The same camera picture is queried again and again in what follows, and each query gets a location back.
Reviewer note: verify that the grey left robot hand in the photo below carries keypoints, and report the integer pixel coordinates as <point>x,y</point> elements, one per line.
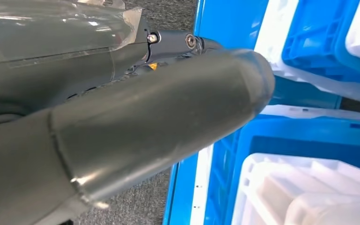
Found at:
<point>136,124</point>

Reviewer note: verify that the blue plastic crate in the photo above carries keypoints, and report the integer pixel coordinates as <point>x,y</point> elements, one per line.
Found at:
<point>229,170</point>
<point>316,40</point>

